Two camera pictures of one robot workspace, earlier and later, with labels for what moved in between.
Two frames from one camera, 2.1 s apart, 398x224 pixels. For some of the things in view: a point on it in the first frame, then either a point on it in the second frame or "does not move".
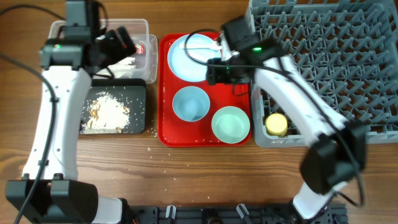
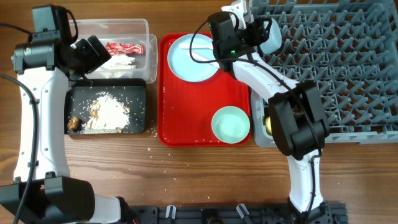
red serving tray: [173, 132] does not move
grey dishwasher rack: [347, 48] does not move
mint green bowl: [231, 124] does not move
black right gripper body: [212, 71] -> [259, 32]
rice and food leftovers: [107, 114] does not move
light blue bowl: [191, 103] -> [275, 39]
